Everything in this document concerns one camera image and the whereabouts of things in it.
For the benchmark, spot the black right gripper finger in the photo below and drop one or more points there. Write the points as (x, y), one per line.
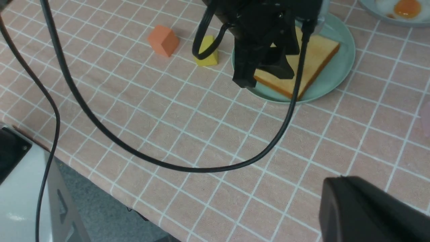
(354, 210)

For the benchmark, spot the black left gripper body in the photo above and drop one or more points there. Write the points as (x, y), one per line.
(251, 20)

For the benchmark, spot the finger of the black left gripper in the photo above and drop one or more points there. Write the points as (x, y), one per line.
(250, 53)
(285, 43)

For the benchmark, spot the toast slice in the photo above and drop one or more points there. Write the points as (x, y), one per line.
(320, 51)

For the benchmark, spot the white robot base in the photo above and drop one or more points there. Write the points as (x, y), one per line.
(23, 164)

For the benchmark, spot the yellow cube block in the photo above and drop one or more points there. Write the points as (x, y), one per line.
(212, 59)

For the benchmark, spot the teal green empty plate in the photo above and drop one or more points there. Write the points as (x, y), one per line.
(333, 74)

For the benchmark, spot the orange cube block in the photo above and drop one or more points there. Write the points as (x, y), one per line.
(163, 40)

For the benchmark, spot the grey-blue egg plate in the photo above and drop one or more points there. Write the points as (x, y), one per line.
(370, 7)

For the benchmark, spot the fried egg lower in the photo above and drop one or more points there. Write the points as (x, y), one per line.
(415, 11)

